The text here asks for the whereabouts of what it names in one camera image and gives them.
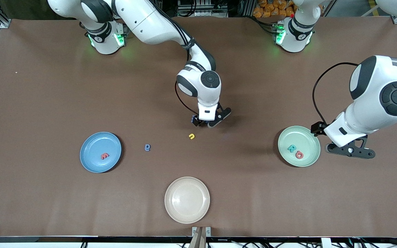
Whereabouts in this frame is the pale green round plate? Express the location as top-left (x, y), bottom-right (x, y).
top-left (277, 126), bottom-right (321, 168)

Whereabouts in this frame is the beige round plate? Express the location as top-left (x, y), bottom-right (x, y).
top-left (164, 177), bottom-right (211, 224)

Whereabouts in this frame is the blue round plate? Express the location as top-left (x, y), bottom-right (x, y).
top-left (80, 132), bottom-right (122, 173)

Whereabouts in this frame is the brown wooden slat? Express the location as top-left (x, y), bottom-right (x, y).
top-left (189, 227), bottom-right (206, 248)

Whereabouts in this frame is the metal equipment rack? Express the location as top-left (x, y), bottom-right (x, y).
top-left (177, 0), bottom-right (230, 18)

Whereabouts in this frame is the orange objects pile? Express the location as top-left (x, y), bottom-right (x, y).
top-left (253, 0), bottom-right (295, 18)

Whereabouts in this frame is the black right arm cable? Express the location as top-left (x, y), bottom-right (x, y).
top-left (175, 79), bottom-right (195, 117)

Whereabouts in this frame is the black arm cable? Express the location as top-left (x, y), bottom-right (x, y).
top-left (312, 62), bottom-right (360, 124)
top-left (175, 79), bottom-right (195, 117)

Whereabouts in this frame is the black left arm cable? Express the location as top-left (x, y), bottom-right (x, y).
top-left (312, 62), bottom-right (360, 124)

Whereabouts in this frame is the metal table edge bracket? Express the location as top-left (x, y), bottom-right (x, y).
top-left (192, 226), bottom-right (212, 238)

